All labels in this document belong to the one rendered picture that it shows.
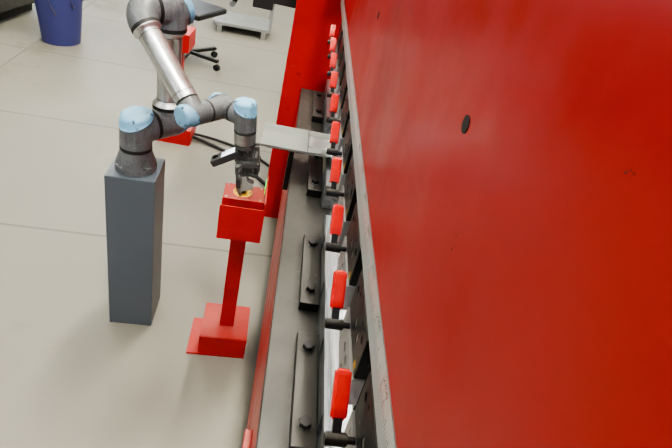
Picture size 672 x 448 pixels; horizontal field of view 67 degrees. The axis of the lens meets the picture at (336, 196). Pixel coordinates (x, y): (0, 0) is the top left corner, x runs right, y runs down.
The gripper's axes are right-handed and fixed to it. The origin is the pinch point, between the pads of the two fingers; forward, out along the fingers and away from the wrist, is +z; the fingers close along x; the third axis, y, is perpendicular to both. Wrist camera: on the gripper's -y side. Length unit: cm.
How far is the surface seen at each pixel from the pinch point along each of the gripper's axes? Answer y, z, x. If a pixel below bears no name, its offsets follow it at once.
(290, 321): 20, -1, -62
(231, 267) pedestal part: -2.7, 37.9, 2.4
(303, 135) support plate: 22.3, -13.8, 21.9
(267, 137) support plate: 8.9, -15.1, 15.2
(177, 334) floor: -27, 82, 6
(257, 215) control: 7.4, 6.3, -4.8
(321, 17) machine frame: 29, -39, 103
